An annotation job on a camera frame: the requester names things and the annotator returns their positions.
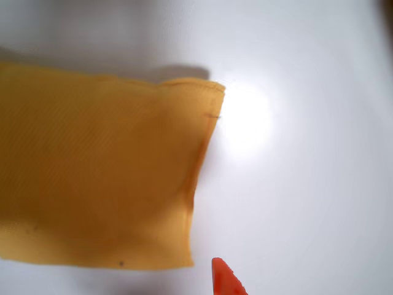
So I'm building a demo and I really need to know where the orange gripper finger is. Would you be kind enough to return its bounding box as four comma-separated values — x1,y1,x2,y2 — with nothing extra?
211,257,249,295

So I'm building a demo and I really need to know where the large yellow bean bag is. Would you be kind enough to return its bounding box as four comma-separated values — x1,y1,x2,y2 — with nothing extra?
0,61,227,272

